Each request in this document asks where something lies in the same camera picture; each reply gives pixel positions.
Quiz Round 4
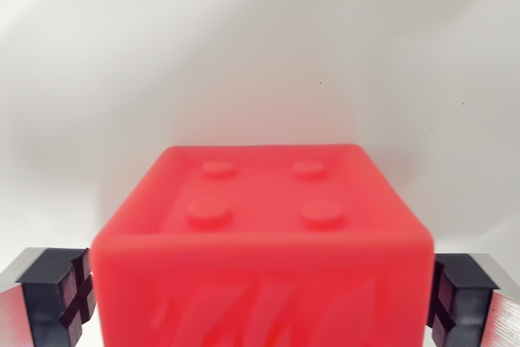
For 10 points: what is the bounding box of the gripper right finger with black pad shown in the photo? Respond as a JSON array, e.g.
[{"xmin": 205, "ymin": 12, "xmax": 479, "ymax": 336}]
[{"xmin": 429, "ymin": 252, "xmax": 520, "ymax": 347}]

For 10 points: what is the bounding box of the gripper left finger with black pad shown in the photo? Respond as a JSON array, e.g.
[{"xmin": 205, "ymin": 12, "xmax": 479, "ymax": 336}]
[{"xmin": 0, "ymin": 245, "xmax": 98, "ymax": 347}]

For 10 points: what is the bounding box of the red soft toy cube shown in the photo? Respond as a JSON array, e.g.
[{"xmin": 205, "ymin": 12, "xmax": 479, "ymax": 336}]
[{"xmin": 89, "ymin": 143, "xmax": 436, "ymax": 347}]

